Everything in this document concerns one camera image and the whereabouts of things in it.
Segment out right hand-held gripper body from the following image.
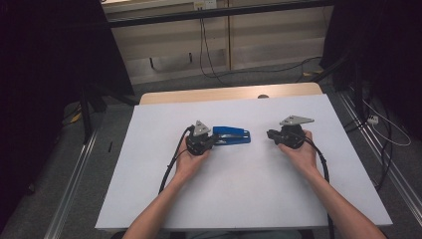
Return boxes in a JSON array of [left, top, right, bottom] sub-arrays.
[[277, 115, 316, 149]]

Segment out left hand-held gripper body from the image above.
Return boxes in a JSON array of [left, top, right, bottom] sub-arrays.
[[185, 119, 217, 156]]

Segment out blue stapler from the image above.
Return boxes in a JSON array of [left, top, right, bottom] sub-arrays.
[[212, 124, 252, 146]]

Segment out person's left hand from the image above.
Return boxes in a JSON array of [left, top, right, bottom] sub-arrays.
[[174, 145, 212, 184]]

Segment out person's right hand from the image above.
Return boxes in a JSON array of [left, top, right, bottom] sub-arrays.
[[277, 129, 321, 179]]

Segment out black metal stand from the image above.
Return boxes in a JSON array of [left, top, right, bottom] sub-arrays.
[[79, 83, 140, 145], [310, 51, 366, 123]]

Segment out beige cabinet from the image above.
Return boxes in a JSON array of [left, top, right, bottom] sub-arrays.
[[101, 0, 334, 86]]

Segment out black horizontal bar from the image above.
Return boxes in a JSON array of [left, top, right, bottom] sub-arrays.
[[106, 0, 334, 29]]

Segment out black curtain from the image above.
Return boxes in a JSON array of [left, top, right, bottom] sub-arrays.
[[319, 0, 422, 140], [0, 0, 135, 230]]

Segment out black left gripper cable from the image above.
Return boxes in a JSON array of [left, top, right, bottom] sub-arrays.
[[157, 124, 196, 195]]

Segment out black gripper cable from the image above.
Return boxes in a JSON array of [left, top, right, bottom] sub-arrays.
[[304, 136, 334, 239], [157, 124, 196, 195]]

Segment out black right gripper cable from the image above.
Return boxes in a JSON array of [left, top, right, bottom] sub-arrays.
[[304, 136, 334, 239]]

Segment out black hanging cable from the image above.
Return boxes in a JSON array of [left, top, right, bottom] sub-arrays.
[[198, 17, 233, 88]]

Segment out black floor cable bundle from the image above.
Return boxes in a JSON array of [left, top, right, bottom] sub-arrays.
[[342, 83, 394, 193]]

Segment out aluminium floor rail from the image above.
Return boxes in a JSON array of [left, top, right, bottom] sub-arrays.
[[43, 130, 100, 239], [337, 91, 422, 218]]

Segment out white cable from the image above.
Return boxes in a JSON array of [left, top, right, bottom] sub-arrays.
[[361, 99, 412, 147]]

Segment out white wall outlet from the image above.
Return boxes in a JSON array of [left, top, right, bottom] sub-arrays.
[[193, 0, 218, 11]]

